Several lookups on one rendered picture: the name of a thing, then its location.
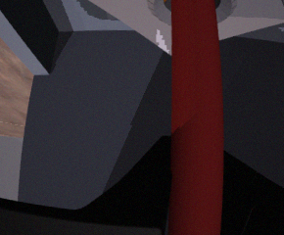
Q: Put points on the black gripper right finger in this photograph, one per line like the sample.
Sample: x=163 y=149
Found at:
x=252 y=204

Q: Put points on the dark red peg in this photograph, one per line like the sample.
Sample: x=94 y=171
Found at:
x=197 y=149

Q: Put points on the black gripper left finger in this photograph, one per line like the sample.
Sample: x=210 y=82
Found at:
x=136 y=205

